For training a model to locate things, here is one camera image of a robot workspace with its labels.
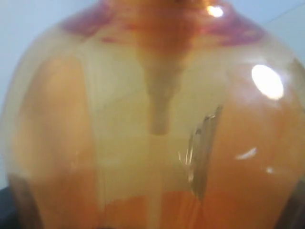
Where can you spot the orange dish soap pump bottle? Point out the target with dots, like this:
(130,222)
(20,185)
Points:
(156,114)

